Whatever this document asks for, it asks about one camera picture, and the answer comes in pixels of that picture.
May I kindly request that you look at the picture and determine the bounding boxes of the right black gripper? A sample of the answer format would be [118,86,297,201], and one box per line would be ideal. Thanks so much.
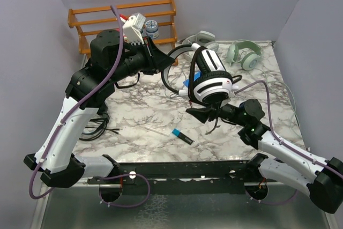
[186,86,247,127]

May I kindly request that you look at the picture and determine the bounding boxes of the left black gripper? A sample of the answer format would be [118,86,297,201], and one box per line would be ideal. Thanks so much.
[109,35,176,83]

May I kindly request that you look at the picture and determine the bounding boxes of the black white headphones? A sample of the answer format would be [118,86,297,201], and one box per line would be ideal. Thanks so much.
[161,43,239,108]

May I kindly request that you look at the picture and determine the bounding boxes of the black blue headphones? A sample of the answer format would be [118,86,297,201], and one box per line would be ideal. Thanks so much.
[79,104,120,142]

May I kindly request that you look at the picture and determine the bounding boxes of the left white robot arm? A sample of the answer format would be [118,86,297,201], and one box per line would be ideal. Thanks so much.
[24,29,174,188]

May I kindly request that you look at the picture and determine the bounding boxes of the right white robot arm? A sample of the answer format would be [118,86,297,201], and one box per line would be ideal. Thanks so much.
[186,99,342,214]

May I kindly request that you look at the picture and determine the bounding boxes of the grey white headphones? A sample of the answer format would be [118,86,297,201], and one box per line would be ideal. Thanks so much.
[182,31,219,53]

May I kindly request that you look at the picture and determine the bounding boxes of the mint green headphones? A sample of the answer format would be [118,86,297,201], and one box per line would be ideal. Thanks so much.
[226,39,263,71]

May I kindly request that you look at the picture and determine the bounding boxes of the blue black highlighter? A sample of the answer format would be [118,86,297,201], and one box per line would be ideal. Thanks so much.
[171,128,193,145]

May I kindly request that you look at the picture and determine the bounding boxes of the right blue white jar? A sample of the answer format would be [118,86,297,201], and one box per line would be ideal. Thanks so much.
[145,20,159,39]

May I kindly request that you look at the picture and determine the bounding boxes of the blue notebook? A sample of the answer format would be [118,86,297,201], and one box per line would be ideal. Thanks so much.
[183,71,202,87]

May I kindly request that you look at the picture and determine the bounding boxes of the white stick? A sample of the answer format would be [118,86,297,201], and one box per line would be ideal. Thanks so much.
[145,126,169,137]

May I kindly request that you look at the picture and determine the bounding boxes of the wooden shelf rack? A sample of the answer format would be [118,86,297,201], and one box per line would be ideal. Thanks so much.
[68,0,178,58]

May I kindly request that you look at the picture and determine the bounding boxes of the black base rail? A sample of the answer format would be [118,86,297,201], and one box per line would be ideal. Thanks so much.
[87,154,267,195]

